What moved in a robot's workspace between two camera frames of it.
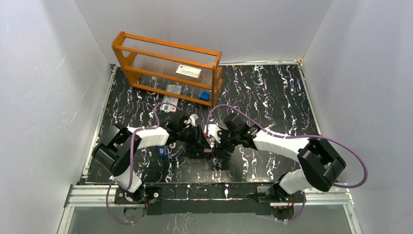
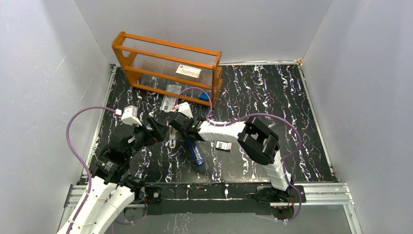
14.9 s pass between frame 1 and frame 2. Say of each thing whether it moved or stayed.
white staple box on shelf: stayed
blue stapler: moved
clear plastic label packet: stayed
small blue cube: stayed
